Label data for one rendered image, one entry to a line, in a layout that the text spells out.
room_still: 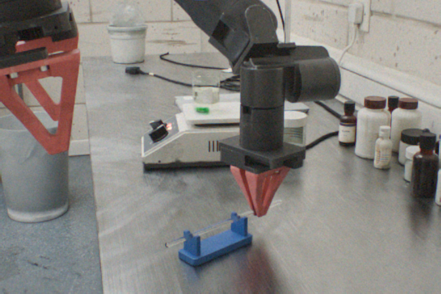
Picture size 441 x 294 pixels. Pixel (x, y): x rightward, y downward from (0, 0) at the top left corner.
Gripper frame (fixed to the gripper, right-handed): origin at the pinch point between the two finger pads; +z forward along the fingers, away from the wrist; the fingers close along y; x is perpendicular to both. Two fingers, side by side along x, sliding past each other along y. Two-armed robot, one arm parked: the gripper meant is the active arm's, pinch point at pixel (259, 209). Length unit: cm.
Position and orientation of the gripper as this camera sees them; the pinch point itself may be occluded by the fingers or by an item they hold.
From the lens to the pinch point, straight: 82.1
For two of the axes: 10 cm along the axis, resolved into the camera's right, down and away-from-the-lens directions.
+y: -6.7, -2.1, 7.1
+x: -7.4, 1.8, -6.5
